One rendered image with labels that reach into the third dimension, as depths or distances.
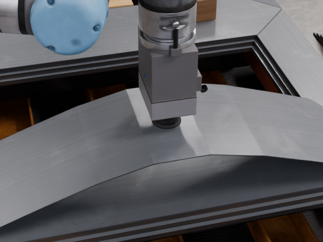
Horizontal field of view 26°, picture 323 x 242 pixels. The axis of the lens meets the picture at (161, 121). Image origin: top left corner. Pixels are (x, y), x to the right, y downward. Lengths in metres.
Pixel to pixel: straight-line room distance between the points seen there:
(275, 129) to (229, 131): 0.09
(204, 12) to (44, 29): 0.76
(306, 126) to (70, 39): 0.50
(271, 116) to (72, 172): 0.32
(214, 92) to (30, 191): 0.32
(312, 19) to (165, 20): 0.85
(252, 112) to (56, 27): 0.44
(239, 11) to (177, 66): 0.61
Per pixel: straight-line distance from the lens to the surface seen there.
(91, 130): 1.02
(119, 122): 1.02
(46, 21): 0.73
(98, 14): 0.73
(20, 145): 1.07
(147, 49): 0.92
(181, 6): 0.87
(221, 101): 1.08
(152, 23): 0.89
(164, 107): 0.94
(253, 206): 1.05
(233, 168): 1.09
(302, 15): 1.71
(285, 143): 1.04
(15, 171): 1.03
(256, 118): 1.07
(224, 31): 1.43
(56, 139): 1.04
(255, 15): 1.50
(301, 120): 1.13
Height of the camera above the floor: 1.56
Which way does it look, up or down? 38 degrees down
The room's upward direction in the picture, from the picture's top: straight up
